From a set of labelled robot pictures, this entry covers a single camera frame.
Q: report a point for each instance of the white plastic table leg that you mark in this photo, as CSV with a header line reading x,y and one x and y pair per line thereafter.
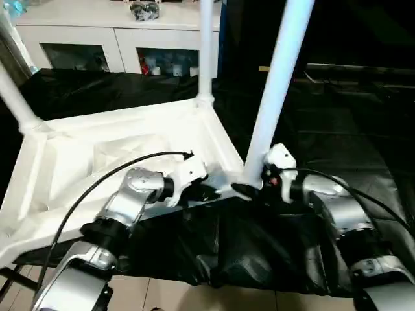
x,y
19,97
206,48
279,81

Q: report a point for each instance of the white plastic table top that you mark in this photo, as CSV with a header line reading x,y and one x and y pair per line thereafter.
x,y
81,145

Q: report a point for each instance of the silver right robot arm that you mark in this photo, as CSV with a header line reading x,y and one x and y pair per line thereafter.
x,y
337,207

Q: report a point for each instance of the small tan label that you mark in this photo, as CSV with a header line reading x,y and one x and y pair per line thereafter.
x,y
264,68

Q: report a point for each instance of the dark glittery ornament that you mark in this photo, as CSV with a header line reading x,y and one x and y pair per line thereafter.
x,y
145,11

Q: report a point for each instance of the white sideboard cabinet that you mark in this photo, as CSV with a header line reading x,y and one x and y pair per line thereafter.
x,y
81,32

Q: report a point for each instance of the black folding stand frame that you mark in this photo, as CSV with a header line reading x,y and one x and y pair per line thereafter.
x,y
19,275

